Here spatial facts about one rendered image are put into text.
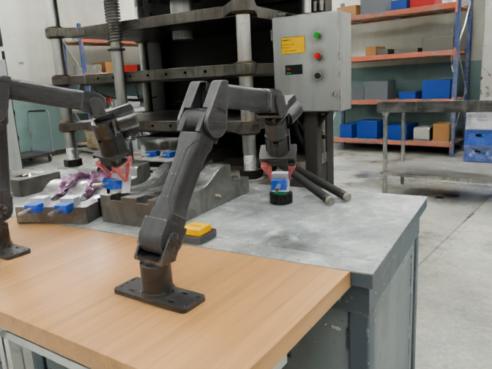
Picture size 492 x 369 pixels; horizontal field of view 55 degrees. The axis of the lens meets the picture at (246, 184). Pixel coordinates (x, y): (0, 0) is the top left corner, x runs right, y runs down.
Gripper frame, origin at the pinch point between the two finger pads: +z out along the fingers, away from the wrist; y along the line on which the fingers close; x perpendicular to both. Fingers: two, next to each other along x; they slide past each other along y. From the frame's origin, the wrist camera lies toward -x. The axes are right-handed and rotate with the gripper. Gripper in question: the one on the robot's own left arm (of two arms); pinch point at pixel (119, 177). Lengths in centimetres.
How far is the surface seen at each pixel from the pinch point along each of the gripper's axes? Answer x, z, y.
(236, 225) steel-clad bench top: -6.1, 12.6, -37.3
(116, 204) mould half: 4.9, 6.9, -0.5
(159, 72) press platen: -82, 3, 51
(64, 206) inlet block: 13.1, 5.4, 13.0
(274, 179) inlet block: -15.2, -0.6, -46.6
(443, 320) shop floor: -90, 123, -91
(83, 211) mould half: 9.9, 9.1, 9.6
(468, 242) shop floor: -202, 166, -90
